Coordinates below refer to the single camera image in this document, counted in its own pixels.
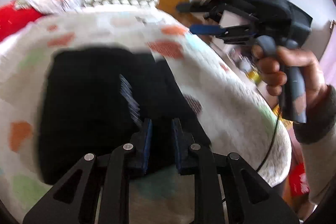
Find right hand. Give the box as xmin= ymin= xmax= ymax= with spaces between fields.
xmin=252 ymin=45 xmax=330 ymax=110

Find black pants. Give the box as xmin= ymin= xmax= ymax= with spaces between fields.
xmin=38 ymin=47 xmax=211 ymax=185

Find red long pillow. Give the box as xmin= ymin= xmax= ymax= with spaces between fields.
xmin=0 ymin=1 xmax=44 ymax=42

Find yellow red box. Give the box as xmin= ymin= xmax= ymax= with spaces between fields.
xmin=272 ymin=104 xmax=293 ymax=130

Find right forearm grey sleeve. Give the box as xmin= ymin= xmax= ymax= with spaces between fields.
xmin=293 ymin=85 xmax=335 ymax=205

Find thin black cable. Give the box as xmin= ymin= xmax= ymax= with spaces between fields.
xmin=256 ymin=110 xmax=280 ymax=172

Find patchwork heart quilt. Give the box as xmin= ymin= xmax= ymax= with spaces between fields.
xmin=1 ymin=6 xmax=291 ymax=222

